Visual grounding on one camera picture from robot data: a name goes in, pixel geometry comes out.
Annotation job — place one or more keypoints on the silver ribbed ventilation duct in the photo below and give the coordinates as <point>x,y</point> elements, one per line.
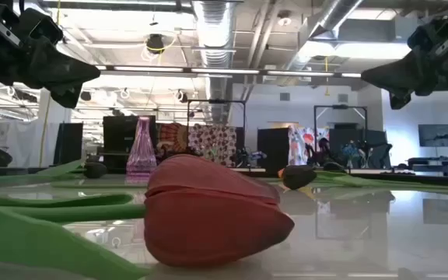
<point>216,39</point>

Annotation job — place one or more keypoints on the black aluminium table frame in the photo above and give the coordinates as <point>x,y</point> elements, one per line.
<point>442,179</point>

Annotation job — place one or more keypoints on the blue flower bunch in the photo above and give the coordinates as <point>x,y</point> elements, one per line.
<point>350,151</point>

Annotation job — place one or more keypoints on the dark workbench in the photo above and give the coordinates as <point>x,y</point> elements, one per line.
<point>430,161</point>

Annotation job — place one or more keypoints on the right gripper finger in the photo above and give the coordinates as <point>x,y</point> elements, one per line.
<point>399,100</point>
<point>399,74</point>

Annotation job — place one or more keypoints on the silver smooth ventilation duct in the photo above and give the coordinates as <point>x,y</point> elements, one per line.
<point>325,23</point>

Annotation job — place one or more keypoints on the yellow artificial tulip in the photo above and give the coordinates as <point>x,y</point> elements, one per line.
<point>298,177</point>

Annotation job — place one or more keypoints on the white curtain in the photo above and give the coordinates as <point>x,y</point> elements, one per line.
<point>22,144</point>

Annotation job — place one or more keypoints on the wide black partition panel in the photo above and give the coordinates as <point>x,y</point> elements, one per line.
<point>348,136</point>

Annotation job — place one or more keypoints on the black cabinet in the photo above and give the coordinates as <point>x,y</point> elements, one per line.
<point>117,136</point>

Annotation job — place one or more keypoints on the dark wall monitor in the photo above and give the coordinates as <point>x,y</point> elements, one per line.
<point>438,135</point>

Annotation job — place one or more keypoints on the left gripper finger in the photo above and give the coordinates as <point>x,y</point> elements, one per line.
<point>68,97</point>
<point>60,72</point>

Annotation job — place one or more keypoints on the black metal frame stand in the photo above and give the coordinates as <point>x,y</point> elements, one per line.
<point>340,106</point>
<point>216,101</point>

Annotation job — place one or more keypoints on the narrow black partition panel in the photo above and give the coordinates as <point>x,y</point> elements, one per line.
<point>68,144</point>

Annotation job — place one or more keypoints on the person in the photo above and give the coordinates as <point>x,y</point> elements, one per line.
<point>324,149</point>

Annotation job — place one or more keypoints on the wooden background table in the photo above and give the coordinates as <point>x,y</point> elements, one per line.
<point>247,170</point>

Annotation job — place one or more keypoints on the black ceiling dome device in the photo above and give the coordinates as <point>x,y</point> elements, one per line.
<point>155,43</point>

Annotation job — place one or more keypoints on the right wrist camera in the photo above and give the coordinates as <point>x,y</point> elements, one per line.
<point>426,35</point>

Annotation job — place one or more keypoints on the colourful flower print cloth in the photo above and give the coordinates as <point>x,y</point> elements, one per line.
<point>299,144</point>

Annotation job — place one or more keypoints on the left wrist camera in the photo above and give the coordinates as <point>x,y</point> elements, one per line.
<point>41,27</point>

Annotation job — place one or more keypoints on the ceiling light strip row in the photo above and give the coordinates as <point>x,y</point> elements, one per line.
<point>224,71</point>

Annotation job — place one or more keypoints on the round ceiling fixture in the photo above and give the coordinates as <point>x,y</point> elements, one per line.
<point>284,19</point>

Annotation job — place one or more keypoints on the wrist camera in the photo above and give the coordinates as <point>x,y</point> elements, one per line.
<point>41,27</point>
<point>426,35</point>

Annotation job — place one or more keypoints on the dotted floral cloth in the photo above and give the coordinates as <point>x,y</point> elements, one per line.
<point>212,142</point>

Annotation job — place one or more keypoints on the orange mandala tapestry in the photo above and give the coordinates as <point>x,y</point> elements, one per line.
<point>171,138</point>

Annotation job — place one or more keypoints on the red artificial tulip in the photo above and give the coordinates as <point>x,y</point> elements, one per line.
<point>208,210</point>
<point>95,170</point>

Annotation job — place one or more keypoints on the purple glass vase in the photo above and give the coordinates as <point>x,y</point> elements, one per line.
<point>141,155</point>

